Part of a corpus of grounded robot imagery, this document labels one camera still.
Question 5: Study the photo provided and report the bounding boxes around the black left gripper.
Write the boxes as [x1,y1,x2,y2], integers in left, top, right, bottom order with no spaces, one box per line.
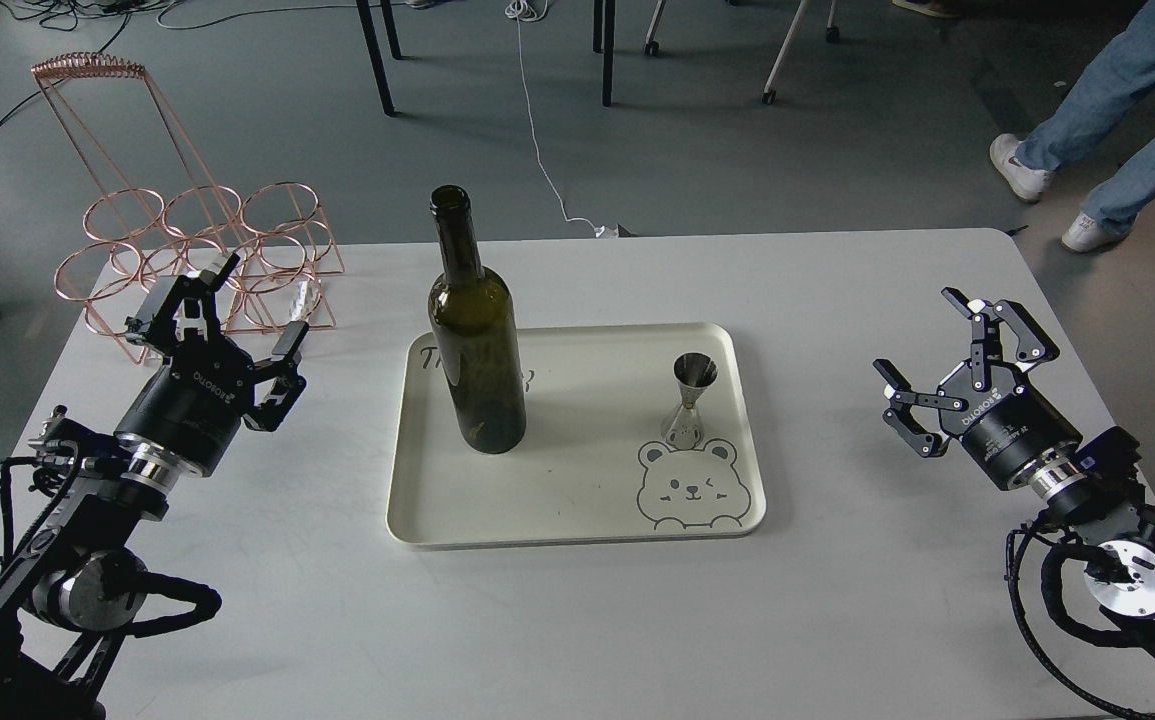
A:
[116,252,310,477]

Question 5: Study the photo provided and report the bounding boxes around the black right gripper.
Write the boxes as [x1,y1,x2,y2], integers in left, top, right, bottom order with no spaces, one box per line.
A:
[873,287,1083,491]

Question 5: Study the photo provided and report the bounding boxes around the dark green wine bottle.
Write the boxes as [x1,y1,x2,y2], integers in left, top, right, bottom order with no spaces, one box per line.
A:
[427,184,527,454]

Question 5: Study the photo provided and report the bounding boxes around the silver metal jigger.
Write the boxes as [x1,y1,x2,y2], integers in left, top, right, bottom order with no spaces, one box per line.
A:
[660,352,717,450]

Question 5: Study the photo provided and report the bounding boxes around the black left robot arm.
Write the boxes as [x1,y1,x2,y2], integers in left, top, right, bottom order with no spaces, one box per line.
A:
[0,255,316,719]

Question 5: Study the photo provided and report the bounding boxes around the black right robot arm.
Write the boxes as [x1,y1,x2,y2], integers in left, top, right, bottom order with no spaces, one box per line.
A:
[874,287,1155,685]

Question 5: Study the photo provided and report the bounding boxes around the cream bear tray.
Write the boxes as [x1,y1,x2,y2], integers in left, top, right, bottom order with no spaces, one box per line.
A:
[386,322,766,548]

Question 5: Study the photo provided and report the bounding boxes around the person in blue jeans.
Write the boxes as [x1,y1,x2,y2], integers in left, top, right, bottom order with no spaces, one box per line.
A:
[989,1,1155,252]

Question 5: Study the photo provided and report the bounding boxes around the white chair legs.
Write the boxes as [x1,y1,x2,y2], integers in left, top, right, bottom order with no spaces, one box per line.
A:
[644,0,841,106]

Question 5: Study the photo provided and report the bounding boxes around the black table legs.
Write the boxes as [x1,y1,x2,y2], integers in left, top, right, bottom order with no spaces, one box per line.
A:
[355,0,616,117]

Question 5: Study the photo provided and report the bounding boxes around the copper wire wine rack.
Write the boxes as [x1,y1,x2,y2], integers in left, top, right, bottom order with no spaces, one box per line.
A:
[30,53,347,364]

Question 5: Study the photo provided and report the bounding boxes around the white floor cable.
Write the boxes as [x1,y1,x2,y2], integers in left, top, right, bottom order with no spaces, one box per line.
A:
[505,0,620,239]

